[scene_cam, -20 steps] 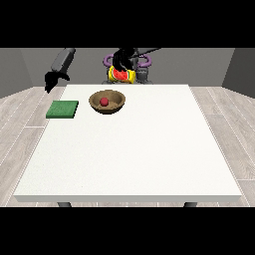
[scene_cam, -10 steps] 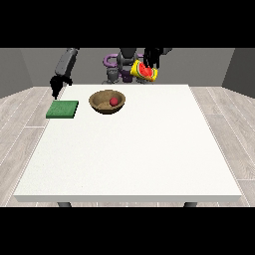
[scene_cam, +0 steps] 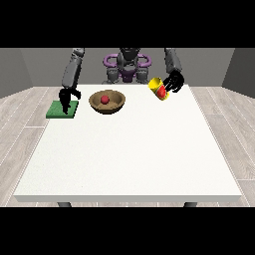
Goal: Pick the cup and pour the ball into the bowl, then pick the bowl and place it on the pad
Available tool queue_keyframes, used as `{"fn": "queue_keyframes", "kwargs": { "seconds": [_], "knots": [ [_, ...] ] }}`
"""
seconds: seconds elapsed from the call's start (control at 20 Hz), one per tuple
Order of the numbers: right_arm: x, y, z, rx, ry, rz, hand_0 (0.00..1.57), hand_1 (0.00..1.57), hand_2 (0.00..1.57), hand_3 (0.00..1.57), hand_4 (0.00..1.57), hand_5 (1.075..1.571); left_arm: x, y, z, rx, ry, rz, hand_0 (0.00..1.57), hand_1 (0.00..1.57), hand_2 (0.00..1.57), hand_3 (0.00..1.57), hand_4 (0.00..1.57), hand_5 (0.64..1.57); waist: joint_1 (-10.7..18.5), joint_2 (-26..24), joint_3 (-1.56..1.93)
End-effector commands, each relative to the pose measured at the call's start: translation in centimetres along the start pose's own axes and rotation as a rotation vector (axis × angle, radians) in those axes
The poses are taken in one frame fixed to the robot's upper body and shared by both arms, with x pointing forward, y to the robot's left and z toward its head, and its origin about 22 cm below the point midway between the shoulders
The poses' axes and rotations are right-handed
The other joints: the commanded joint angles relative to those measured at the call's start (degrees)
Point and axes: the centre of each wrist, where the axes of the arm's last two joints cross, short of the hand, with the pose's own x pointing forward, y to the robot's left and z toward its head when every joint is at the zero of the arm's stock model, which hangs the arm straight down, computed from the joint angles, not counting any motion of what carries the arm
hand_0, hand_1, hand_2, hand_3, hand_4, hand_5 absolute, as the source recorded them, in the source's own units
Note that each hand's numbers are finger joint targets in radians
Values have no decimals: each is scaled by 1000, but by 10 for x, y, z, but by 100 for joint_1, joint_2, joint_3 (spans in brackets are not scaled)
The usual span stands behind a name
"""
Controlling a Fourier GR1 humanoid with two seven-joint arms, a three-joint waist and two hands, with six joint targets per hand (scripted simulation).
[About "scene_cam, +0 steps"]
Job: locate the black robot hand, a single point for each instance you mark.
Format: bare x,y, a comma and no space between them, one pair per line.
174,82
65,98

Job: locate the yellow cup with melon print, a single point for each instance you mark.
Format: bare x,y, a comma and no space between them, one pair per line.
158,88

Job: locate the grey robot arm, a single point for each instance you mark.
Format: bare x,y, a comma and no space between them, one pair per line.
172,60
72,71

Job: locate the green square pad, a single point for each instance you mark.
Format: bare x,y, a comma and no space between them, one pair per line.
56,111

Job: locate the small red ball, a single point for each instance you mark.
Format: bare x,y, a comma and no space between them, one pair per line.
105,99

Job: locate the brown wooden bowl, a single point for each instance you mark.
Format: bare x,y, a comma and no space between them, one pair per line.
107,101

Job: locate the grey robot trunk purple rings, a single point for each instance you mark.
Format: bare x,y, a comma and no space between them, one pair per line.
127,68

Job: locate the dark table leg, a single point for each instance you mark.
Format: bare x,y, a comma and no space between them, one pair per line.
190,204
64,204

